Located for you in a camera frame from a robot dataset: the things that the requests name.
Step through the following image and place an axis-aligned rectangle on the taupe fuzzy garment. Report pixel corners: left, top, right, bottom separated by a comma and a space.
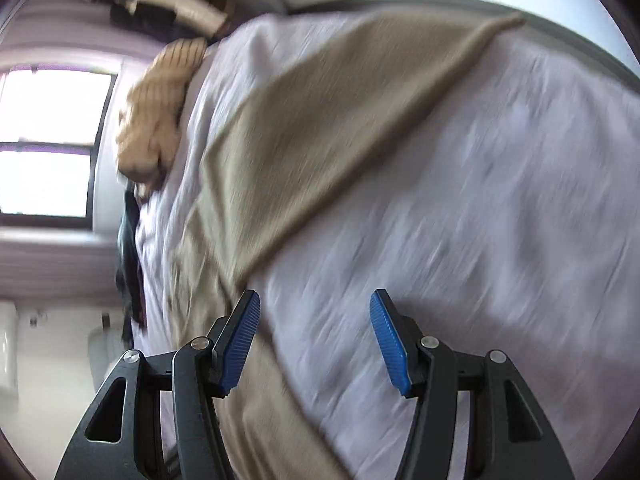
167, 12, 526, 480

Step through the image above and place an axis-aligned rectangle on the lavender bed blanket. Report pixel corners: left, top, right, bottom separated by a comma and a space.
135, 0, 640, 480

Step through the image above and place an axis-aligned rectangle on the tan ribbed knit sweater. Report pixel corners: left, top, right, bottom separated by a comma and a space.
116, 37, 210, 196

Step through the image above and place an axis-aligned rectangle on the window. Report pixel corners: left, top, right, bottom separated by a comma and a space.
0, 64, 118, 233

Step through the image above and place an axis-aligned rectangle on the dark green cloth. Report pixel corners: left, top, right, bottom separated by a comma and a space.
116, 187, 149, 333

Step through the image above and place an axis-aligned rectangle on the dark clothes pile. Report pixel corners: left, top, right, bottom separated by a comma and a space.
75, 0, 236, 43

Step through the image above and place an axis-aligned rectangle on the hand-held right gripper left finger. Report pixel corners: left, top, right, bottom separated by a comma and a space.
54, 289, 262, 480

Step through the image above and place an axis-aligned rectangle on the beige cloth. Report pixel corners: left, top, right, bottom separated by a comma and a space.
120, 0, 231, 32

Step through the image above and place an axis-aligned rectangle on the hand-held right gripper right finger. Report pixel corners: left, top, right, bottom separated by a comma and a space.
369, 288, 581, 480

